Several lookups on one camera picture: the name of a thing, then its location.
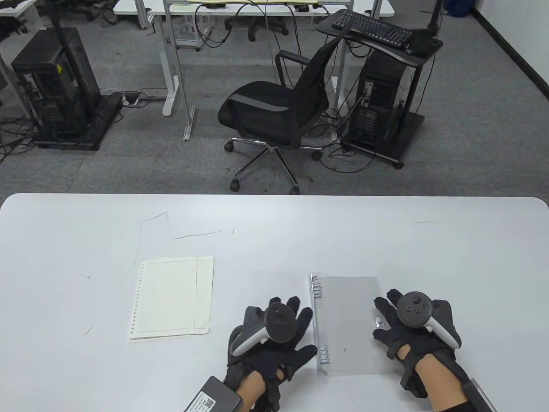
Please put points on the black keyboard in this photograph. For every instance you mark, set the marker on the black keyboard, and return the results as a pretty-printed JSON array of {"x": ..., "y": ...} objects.
[{"x": 369, "y": 26}]

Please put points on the white background desk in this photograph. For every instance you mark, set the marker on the white background desk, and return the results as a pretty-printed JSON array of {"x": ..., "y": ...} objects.
[{"x": 141, "y": 6}]

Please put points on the person's left hand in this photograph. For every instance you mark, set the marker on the person's left hand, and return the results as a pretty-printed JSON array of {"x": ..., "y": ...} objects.
[{"x": 283, "y": 356}]

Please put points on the aluminium frame post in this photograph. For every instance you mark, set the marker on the aluminium frame post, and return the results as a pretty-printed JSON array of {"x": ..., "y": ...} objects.
[{"x": 182, "y": 94}]

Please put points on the black rolling computer cart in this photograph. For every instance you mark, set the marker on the black rolling computer cart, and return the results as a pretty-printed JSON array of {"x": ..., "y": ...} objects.
[{"x": 407, "y": 128}]

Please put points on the black office chair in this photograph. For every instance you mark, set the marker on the black office chair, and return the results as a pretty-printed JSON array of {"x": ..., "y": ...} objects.
[{"x": 266, "y": 111}]

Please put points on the stack of lined loose-leaf paper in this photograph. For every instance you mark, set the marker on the stack of lined loose-leaf paper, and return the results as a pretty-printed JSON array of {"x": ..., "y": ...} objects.
[{"x": 167, "y": 296}]

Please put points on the white power strip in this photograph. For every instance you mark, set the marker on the white power strip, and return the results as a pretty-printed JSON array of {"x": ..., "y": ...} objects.
[{"x": 130, "y": 100}]

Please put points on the black and grey wrist box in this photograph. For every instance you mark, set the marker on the black and grey wrist box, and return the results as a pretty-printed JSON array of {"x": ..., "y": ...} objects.
[{"x": 480, "y": 395}]

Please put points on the black glass-sided computer tower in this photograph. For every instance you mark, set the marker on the black glass-sided computer tower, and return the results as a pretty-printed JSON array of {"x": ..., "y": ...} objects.
[{"x": 55, "y": 86}]

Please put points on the person's right hand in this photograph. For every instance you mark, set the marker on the person's right hand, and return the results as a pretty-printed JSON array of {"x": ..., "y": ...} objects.
[{"x": 399, "y": 334}]

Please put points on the white and black left controller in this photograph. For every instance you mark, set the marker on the white and black left controller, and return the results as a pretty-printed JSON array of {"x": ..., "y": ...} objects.
[{"x": 281, "y": 322}]

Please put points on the black cart with pole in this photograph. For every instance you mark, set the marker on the black cart with pole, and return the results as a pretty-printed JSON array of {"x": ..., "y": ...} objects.
[{"x": 101, "y": 124}]

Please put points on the white and black controller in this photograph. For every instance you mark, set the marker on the white and black controller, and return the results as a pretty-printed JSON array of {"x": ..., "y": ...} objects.
[
  {"x": 281, "y": 322},
  {"x": 411, "y": 309}
]

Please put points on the person's left forearm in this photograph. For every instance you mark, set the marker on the person's left forearm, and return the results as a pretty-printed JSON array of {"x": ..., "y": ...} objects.
[{"x": 253, "y": 388}]

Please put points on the black monitor stand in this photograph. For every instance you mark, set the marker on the black monitor stand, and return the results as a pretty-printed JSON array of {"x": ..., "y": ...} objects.
[{"x": 434, "y": 17}]

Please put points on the black labelled wrist box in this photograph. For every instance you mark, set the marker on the black labelled wrist box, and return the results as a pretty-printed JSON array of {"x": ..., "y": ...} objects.
[{"x": 212, "y": 397}]

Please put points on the person's right forearm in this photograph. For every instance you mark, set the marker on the person's right forearm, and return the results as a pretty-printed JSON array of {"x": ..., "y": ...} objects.
[{"x": 441, "y": 382}]

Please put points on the white and black right controller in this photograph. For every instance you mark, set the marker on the white and black right controller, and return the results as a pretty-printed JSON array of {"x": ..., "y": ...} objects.
[{"x": 411, "y": 309}]

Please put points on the dark blue bag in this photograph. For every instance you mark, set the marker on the dark blue bag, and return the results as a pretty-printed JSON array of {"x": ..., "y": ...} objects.
[{"x": 456, "y": 6}]

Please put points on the black chair base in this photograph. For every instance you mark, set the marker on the black chair base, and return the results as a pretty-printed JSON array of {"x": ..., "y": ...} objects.
[{"x": 257, "y": 23}]

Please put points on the clear rolling storage box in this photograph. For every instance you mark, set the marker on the clear rolling storage box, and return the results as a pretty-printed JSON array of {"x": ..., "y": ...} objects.
[{"x": 188, "y": 34}]

